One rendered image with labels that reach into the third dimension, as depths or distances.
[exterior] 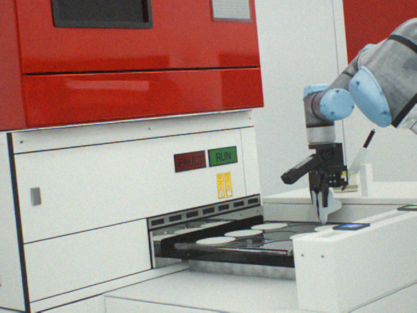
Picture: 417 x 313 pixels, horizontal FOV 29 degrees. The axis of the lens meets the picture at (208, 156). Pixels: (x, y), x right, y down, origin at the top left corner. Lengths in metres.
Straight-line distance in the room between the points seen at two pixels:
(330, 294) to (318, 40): 3.78
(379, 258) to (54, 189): 0.73
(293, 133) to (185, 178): 2.86
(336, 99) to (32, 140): 0.73
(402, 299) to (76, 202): 0.76
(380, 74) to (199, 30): 0.67
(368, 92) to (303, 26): 3.55
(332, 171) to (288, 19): 2.97
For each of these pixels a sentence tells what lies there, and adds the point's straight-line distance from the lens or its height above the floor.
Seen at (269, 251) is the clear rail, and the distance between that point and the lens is 1.83.
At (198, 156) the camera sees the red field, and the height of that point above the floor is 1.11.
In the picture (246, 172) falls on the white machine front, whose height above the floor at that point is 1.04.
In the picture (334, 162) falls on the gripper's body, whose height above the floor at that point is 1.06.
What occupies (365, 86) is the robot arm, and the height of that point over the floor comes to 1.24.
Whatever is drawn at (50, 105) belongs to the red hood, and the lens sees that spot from 1.78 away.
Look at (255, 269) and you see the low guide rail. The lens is 1.94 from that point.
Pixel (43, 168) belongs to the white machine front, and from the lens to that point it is 1.82.
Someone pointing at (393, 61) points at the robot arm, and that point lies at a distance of 1.61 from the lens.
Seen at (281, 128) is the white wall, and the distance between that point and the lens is 4.84.
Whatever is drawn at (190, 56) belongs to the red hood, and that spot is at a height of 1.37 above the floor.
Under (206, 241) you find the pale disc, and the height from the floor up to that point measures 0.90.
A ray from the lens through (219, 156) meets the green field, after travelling 2.21.
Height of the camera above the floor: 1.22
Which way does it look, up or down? 3 degrees down
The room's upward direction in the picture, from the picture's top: 5 degrees counter-clockwise
